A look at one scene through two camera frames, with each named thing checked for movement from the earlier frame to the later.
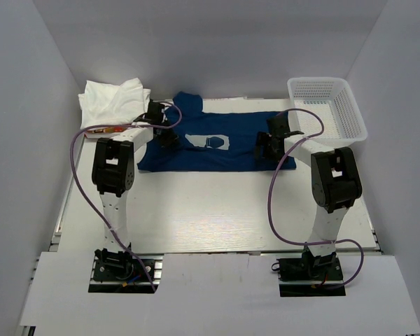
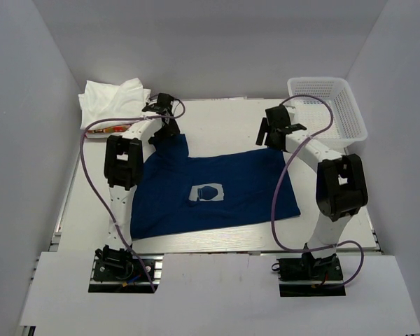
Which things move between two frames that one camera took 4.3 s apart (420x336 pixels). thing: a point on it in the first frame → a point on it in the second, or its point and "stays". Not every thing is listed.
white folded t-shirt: x=108 y=104 stays
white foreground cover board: x=217 y=295 stays
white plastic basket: x=325 y=110 stays
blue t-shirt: x=211 y=141 → x=181 y=193
